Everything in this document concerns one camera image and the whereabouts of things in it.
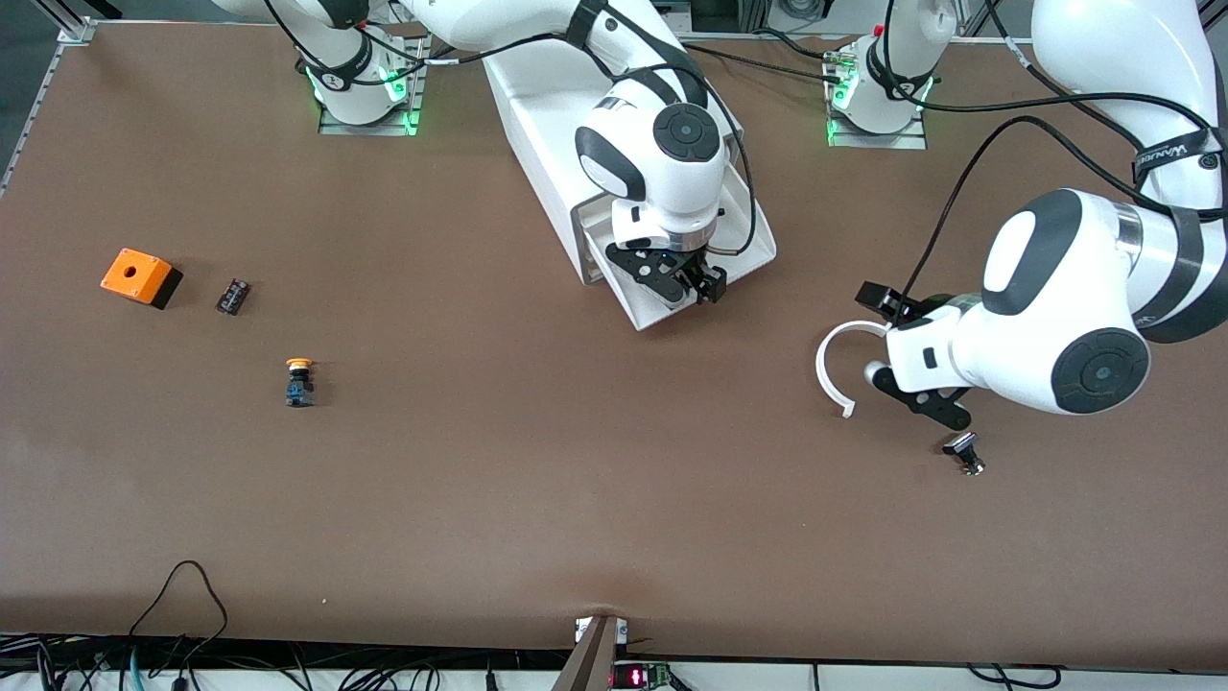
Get orange button box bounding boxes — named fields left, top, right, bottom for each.
left=100, top=248, right=184, bottom=310

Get white curved plastic arc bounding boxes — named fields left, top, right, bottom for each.
left=815, top=320, right=893, bottom=419

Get red LED display board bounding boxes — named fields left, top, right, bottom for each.
left=612, top=660, right=674, bottom=691

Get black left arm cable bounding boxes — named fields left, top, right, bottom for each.
left=883, top=0, right=1228, bottom=322

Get black selector switch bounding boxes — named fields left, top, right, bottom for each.
left=941, top=432, right=987, bottom=477

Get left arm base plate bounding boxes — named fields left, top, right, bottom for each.
left=826, top=48, right=929, bottom=150

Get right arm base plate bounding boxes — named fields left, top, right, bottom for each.
left=319, top=24, right=429, bottom=137

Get black cable below table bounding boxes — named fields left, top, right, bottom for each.
left=964, top=662, right=1064, bottom=691

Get brown camera mount post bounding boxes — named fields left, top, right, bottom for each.
left=549, top=615, right=620, bottom=691

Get tangled black cables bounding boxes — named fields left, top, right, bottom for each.
left=0, top=633, right=543, bottom=691

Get looped thin black cable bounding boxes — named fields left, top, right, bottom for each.
left=128, top=560, right=230, bottom=663

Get aluminium table frame rail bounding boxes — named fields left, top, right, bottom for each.
left=0, top=14, right=97, bottom=198

